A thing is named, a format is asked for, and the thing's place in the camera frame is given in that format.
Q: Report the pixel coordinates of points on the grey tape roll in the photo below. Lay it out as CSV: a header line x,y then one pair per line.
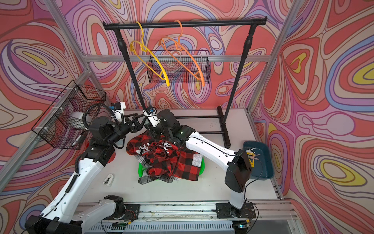
x,y
77,117

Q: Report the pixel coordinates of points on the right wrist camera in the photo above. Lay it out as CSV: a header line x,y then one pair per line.
x,y
151,115

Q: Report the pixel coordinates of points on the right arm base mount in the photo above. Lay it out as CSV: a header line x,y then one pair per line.
x,y
226,210

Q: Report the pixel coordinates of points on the black clothes rack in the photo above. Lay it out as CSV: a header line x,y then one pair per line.
x,y
167,43

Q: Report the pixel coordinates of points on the red plastic cup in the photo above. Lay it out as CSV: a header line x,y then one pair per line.
x,y
111,158

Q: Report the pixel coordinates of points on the grey plaid long-sleeve shirt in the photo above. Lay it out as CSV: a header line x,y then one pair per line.
x,y
156,167

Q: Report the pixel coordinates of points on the rear black wire basket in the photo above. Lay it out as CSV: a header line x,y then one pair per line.
x,y
191,66

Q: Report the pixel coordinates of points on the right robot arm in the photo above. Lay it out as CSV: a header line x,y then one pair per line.
x,y
236,164

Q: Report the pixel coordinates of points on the black marker in basket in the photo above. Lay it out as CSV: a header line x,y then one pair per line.
x,y
76,141

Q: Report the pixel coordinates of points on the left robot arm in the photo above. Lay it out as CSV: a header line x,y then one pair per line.
x,y
59,216

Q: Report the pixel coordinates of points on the black wire basket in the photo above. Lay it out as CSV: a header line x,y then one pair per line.
x,y
56,128
191,66

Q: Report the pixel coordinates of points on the green plastic basket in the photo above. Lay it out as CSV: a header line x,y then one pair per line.
x,y
186,169

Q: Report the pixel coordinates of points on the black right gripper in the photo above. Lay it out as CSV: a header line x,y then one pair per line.
x,y
153,133

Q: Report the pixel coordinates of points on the dark teal bin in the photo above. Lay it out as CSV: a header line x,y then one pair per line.
x,y
263,167

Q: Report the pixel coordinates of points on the red plaid long-sleeve shirt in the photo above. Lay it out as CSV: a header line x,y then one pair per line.
x,y
144,143

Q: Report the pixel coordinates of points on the white clothespin on table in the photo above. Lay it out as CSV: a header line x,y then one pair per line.
x,y
108,181

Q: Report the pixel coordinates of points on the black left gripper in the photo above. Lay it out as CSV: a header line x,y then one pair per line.
x,y
136,127

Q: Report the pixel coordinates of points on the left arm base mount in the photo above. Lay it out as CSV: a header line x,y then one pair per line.
x,y
128,212

